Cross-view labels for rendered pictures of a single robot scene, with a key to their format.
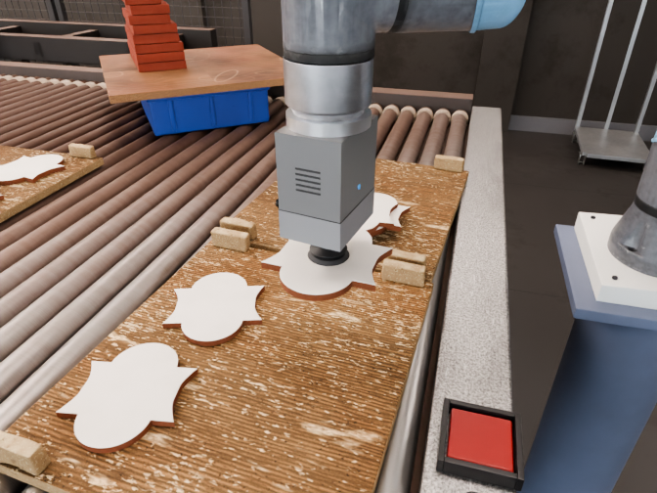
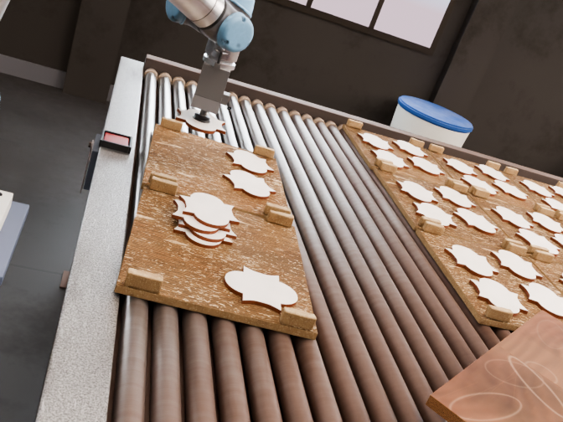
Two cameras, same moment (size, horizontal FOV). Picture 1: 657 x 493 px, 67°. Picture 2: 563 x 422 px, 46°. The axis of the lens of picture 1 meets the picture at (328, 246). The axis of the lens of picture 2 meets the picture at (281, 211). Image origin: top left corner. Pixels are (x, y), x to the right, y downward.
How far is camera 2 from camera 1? 1.92 m
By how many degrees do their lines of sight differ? 117
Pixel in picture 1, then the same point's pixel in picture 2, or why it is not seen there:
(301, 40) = not seen: hidden behind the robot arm
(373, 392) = (160, 151)
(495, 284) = (98, 191)
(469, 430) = (121, 141)
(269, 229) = (264, 226)
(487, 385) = (110, 156)
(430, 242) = (148, 206)
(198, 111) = not seen: hidden behind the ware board
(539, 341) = not seen: outside the picture
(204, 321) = (246, 176)
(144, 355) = (257, 168)
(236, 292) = (245, 185)
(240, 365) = (218, 165)
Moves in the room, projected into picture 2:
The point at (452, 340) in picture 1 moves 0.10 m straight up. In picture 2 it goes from (126, 171) to (136, 131)
